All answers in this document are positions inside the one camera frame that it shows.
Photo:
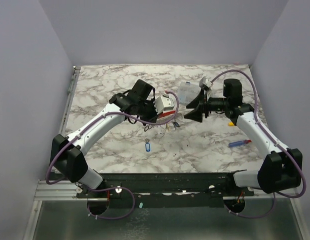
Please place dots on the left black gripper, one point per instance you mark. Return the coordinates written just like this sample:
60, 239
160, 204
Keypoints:
152, 119

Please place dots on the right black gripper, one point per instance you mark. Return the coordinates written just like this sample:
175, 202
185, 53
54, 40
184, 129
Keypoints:
206, 107

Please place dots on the red black key holder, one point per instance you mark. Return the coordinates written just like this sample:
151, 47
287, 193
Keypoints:
164, 117

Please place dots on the bunch of silver keys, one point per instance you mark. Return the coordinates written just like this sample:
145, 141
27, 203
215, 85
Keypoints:
166, 126

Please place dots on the blue key tag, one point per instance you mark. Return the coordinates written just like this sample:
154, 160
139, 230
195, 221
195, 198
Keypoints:
147, 147

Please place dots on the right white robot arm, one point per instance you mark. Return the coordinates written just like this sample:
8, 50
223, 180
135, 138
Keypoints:
280, 168

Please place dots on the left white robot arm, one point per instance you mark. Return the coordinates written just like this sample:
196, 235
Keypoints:
68, 152

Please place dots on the clear plastic organizer box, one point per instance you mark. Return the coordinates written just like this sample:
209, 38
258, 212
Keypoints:
187, 92

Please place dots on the yellow marker pen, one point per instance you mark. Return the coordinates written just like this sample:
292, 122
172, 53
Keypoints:
231, 123

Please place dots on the blue red marker pen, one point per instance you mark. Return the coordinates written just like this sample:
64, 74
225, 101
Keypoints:
238, 143

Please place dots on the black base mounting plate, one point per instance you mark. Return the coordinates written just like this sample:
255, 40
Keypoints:
163, 190

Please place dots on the left side aluminium rail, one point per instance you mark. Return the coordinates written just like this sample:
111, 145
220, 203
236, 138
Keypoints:
70, 97

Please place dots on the aluminium frame rail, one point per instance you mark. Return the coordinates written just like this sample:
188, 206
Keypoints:
66, 191

